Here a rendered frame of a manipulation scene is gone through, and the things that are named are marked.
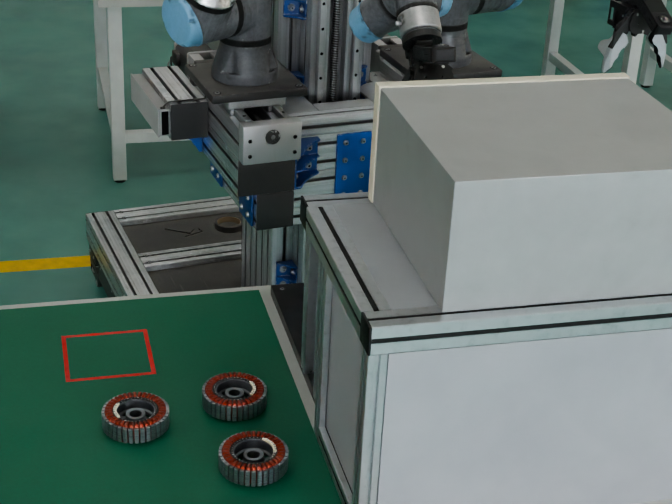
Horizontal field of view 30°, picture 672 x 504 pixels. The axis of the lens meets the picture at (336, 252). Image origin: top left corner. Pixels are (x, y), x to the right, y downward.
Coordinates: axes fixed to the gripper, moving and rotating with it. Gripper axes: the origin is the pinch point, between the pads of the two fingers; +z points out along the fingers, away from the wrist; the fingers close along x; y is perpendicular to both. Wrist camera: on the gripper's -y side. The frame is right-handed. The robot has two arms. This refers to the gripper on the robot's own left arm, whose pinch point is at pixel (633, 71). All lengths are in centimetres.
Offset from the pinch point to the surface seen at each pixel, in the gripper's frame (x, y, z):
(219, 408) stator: 103, -40, 38
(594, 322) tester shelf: 59, -80, 6
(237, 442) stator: 103, -51, 37
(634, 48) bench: -145, 197, 68
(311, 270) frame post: 85, -33, 17
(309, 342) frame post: 84, -33, 32
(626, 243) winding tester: 55, -78, -5
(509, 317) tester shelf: 72, -78, 4
